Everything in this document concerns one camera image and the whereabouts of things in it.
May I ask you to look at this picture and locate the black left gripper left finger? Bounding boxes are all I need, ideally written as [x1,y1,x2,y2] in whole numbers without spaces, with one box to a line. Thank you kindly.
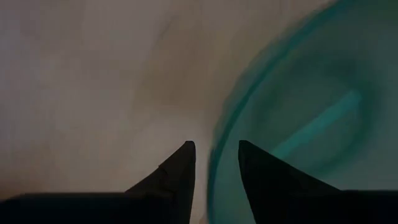
[124,140,197,224]

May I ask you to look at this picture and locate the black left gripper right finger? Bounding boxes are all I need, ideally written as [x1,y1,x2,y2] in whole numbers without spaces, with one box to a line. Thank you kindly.
[238,139,343,224]

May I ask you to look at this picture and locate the blue bowl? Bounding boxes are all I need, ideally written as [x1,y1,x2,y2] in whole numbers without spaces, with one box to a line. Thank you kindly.
[206,0,398,224]

